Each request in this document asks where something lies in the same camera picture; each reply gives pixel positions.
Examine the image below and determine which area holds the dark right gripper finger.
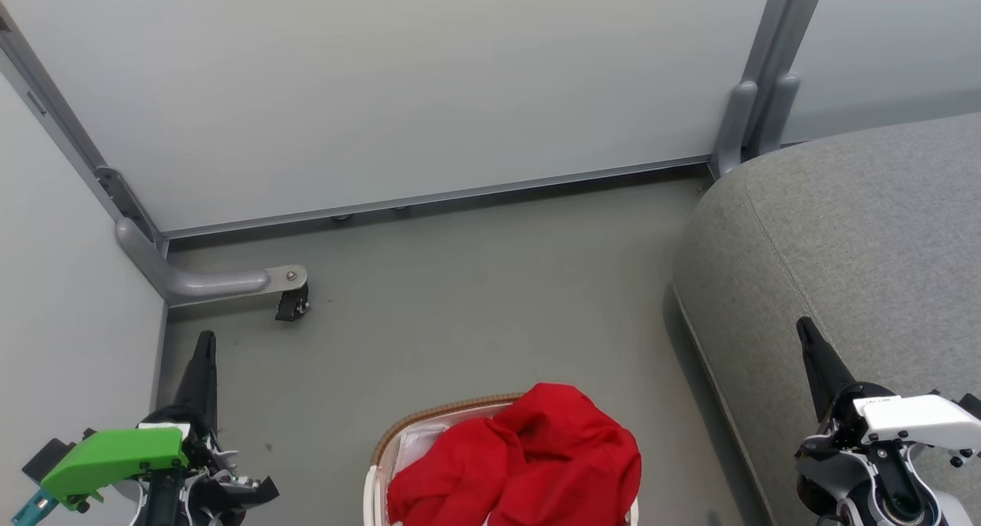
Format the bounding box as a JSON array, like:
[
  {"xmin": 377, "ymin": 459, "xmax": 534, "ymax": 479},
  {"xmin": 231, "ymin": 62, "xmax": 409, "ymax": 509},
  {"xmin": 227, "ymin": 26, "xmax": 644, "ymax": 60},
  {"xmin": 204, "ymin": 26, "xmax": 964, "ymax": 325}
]
[{"xmin": 796, "ymin": 317, "xmax": 856, "ymax": 423}]

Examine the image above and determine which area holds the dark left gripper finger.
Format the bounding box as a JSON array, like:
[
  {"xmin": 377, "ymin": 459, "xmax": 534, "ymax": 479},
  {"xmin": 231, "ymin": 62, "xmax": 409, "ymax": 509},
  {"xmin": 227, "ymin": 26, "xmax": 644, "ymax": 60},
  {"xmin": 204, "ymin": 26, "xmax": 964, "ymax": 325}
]
[{"xmin": 172, "ymin": 330, "xmax": 219, "ymax": 435}]

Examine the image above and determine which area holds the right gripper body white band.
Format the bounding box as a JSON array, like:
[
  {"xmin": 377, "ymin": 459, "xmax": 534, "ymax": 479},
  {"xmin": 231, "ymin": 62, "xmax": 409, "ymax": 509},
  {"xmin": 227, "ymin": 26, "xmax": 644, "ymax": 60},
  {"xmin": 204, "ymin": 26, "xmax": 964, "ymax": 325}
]
[{"xmin": 815, "ymin": 382, "xmax": 981, "ymax": 452}]

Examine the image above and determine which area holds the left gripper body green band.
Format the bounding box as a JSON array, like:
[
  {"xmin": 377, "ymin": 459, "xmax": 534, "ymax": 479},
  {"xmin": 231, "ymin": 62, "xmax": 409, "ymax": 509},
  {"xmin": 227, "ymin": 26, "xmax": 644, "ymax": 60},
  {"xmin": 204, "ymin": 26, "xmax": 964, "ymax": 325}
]
[{"xmin": 40, "ymin": 407, "xmax": 223, "ymax": 510}]

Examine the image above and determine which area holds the red garment with white hem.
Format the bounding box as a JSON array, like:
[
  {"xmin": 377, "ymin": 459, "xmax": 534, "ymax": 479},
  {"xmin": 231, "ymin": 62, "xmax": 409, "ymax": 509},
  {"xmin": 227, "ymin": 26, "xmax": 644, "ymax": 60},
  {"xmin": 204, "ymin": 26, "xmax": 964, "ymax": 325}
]
[{"xmin": 483, "ymin": 383, "xmax": 643, "ymax": 526}]

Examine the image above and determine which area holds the grey fabric sofa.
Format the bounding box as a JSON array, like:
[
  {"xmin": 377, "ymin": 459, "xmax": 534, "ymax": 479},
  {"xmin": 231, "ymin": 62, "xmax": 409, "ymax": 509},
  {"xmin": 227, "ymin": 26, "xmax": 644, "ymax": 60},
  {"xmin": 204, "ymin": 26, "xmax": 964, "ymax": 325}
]
[{"xmin": 672, "ymin": 112, "xmax": 981, "ymax": 526}]

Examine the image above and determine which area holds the grey metal partition foot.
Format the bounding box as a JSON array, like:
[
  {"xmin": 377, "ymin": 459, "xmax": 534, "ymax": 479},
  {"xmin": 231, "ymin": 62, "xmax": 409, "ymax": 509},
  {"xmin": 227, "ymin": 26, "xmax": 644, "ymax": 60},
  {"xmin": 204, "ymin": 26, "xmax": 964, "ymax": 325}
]
[{"xmin": 115, "ymin": 218, "xmax": 309, "ymax": 308}]

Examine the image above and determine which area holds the black caster wheel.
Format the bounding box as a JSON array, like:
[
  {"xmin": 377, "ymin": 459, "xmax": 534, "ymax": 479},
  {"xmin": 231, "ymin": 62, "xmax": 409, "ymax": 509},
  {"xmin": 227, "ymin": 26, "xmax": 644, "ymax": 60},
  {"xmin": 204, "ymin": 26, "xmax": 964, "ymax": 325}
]
[{"xmin": 274, "ymin": 284, "xmax": 311, "ymax": 323}]

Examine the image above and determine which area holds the woven laundry basket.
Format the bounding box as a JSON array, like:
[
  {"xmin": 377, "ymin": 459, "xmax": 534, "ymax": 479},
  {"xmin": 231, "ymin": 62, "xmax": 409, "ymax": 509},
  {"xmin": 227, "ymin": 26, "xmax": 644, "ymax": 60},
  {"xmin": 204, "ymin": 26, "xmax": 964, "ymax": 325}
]
[{"xmin": 363, "ymin": 392, "xmax": 641, "ymax": 526}]

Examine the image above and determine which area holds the teal left cable connector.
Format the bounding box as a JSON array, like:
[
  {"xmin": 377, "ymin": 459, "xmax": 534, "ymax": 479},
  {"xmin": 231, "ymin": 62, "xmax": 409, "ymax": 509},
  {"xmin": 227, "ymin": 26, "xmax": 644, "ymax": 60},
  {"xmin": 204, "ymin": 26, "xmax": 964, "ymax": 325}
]
[{"xmin": 11, "ymin": 488, "xmax": 59, "ymax": 526}]

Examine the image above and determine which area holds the grey partition post with feet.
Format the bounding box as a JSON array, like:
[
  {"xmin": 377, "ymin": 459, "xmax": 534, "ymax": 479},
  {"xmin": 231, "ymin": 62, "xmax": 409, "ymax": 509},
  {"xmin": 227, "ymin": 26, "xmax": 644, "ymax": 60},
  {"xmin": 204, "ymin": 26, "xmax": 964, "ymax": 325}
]
[{"xmin": 709, "ymin": 0, "xmax": 830, "ymax": 180}]

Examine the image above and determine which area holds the grey partition corner post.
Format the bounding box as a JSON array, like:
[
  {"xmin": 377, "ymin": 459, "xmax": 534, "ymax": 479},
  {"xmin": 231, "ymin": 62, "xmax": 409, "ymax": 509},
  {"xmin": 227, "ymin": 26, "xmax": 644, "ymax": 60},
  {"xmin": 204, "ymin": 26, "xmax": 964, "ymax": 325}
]
[{"xmin": 0, "ymin": 5, "xmax": 166, "ymax": 255}]

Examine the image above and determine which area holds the grey partition bottom rail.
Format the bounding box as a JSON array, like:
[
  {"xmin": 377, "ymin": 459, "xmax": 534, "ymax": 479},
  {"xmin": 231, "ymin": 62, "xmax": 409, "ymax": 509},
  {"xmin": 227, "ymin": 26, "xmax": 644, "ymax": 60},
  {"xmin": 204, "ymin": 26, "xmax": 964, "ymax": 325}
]
[{"xmin": 157, "ymin": 154, "xmax": 714, "ymax": 243}]

